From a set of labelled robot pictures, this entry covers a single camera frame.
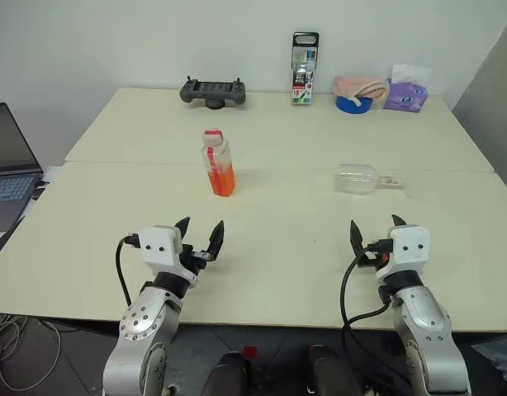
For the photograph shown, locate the purple tissue pack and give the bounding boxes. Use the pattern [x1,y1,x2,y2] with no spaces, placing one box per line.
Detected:
[381,63,434,113]

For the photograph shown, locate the black laptop cable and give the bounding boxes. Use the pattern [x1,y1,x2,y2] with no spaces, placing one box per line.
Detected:
[30,174,52,201]

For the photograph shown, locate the bottle with orange liquid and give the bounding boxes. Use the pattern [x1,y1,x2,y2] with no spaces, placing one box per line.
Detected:
[201,128,238,200]

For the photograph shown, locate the white floor cables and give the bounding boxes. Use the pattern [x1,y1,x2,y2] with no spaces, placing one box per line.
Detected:
[0,312,63,391]

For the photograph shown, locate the marker pen pack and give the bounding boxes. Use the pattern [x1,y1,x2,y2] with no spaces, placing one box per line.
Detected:
[289,31,320,106]

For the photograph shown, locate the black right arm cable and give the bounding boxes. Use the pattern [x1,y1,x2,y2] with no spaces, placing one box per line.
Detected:
[339,238,408,396]

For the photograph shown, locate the dark rounded shape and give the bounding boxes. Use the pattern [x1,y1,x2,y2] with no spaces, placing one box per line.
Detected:
[306,345,358,396]
[202,349,254,396]

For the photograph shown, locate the grey partition panel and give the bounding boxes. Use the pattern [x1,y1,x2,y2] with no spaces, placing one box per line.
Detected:
[451,13,507,175]

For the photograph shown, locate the clear plastic wine glass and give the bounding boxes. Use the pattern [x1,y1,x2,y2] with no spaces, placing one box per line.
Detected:
[332,163,418,200]

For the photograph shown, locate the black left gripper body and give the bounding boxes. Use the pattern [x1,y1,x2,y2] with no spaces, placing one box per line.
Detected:
[177,243,216,288]

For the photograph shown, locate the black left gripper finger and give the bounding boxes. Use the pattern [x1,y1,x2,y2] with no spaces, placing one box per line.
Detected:
[173,216,192,246]
[207,219,226,262]

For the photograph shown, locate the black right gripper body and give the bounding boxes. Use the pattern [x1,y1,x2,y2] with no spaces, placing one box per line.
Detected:
[357,246,390,271]

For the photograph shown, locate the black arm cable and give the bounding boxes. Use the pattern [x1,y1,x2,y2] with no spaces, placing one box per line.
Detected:
[116,233,141,309]
[339,238,408,396]

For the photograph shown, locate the dark grey laptop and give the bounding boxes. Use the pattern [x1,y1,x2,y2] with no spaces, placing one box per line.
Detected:
[0,102,46,234]

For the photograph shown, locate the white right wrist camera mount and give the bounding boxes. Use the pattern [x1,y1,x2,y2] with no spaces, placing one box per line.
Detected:
[374,224,432,285]

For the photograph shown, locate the pink towel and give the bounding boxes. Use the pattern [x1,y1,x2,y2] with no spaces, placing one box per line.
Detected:
[332,74,389,108]

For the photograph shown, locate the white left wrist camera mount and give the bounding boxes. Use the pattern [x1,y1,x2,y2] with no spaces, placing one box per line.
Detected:
[138,224,183,276]

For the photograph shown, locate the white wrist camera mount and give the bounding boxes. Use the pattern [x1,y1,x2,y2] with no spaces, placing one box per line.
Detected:
[138,224,183,276]
[374,224,432,285]

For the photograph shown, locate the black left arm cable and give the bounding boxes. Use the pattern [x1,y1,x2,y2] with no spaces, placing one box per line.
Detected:
[116,233,141,309]

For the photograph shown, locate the blue tape roll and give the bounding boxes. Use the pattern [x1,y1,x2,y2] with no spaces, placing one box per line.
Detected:
[335,95,372,116]

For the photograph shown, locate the grey handheld remote controller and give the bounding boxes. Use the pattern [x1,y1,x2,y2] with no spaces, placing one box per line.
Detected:
[178,74,248,106]

